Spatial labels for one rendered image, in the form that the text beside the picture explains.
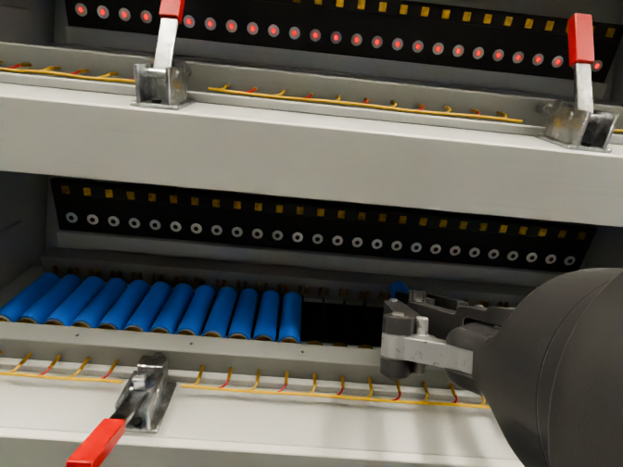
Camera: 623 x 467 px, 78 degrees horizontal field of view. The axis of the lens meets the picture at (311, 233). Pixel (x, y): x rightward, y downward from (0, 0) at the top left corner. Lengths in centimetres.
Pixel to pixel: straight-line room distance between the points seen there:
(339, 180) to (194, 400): 18
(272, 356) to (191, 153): 15
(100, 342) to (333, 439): 18
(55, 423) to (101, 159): 17
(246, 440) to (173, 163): 18
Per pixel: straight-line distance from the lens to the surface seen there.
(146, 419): 28
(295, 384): 30
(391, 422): 30
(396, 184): 25
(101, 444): 24
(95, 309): 37
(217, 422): 29
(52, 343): 34
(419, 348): 17
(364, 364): 30
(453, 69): 44
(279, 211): 38
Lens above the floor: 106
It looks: 4 degrees down
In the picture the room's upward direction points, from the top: 5 degrees clockwise
